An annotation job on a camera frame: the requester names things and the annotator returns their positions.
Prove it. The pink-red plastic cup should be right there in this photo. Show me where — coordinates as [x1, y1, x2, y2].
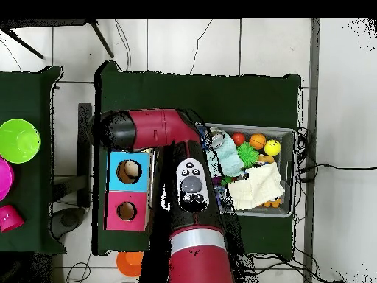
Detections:
[0, 204, 25, 233]

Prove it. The plain green spiky ball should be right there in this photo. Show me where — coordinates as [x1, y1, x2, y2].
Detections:
[236, 141, 260, 168]

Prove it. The lime green plastic bowl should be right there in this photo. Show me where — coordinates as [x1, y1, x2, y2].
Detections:
[0, 118, 42, 164]

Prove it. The grey round stand base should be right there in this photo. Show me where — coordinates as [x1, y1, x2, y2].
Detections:
[51, 207, 87, 240]

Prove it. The black power cable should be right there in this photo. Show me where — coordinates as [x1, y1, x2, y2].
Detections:
[294, 126, 377, 184]

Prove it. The cream cloth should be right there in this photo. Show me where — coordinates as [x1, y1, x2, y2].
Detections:
[228, 162, 286, 211]

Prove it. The dark green table cloth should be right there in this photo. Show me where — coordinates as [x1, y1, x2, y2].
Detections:
[0, 65, 67, 256]
[92, 60, 303, 260]

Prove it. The wooden box with three holes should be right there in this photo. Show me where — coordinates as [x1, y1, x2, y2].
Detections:
[103, 149, 152, 232]

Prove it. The orange toy basketball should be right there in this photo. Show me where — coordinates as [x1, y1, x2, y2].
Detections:
[249, 133, 267, 150]

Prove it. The crushed silver drink can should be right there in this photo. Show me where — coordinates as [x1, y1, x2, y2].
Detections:
[209, 127, 226, 149]

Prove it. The black tripod stand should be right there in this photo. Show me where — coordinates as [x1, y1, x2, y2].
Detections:
[0, 18, 115, 60]

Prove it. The black flat stand bar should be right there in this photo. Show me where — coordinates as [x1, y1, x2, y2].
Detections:
[77, 102, 93, 209]

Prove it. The light blue cloth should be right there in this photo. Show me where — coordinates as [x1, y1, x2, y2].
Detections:
[205, 134, 245, 178]

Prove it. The magenta plastic bowl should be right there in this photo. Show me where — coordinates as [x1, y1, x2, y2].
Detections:
[0, 157, 15, 202]

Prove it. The small red-orange ball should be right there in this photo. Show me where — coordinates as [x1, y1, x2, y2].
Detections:
[230, 131, 246, 147]

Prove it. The orange plastic cup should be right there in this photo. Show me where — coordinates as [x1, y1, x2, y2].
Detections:
[116, 251, 144, 277]

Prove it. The clear mesh bin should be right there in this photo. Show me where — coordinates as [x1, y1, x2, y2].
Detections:
[195, 122, 297, 218]

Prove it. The yellow smiley ball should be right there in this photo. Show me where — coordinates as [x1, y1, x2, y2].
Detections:
[263, 139, 282, 157]

